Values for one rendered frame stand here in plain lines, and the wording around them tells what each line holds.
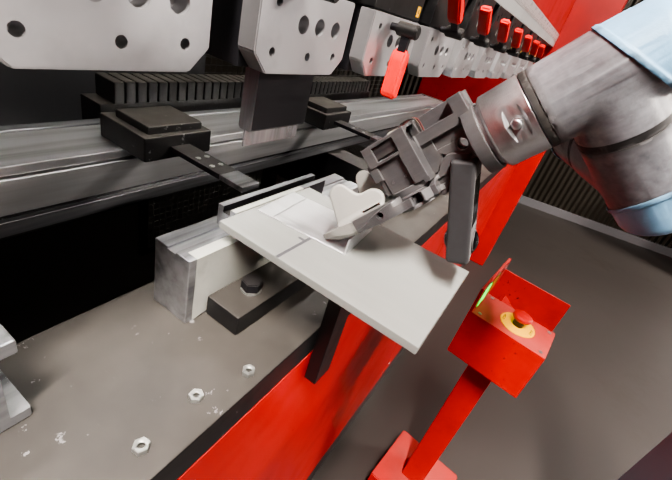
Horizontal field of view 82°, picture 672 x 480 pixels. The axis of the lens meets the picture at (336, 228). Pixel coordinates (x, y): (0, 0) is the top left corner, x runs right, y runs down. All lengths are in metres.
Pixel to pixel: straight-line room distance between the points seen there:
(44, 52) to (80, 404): 0.31
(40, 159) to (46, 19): 0.37
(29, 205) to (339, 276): 0.42
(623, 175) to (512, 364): 0.56
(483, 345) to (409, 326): 0.51
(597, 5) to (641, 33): 2.17
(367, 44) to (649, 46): 0.30
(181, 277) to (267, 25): 0.28
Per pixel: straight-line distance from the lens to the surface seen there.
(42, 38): 0.28
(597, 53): 0.38
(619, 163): 0.41
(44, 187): 0.64
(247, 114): 0.46
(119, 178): 0.68
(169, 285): 0.51
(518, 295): 1.04
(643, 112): 0.39
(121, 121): 0.67
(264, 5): 0.38
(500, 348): 0.89
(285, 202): 0.53
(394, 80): 0.57
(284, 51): 0.41
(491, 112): 0.38
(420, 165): 0.40
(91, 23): 0.29
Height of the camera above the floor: 1.25
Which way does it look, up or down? 29 degrees down
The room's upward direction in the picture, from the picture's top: 16 degrees clockwise
